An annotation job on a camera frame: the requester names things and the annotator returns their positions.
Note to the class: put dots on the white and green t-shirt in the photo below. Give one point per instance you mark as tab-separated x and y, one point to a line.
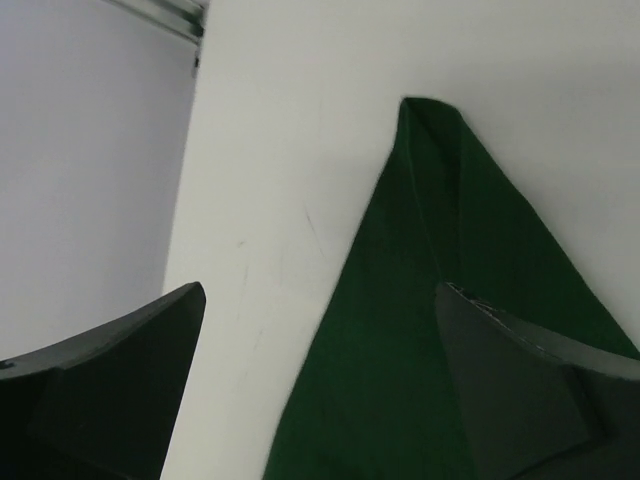
374	398

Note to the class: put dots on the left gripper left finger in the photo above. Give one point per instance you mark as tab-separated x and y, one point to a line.
102	404

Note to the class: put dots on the left aluminium frame post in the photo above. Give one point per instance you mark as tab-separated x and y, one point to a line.
184	18

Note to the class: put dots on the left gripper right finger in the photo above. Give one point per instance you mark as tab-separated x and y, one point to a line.
536	404

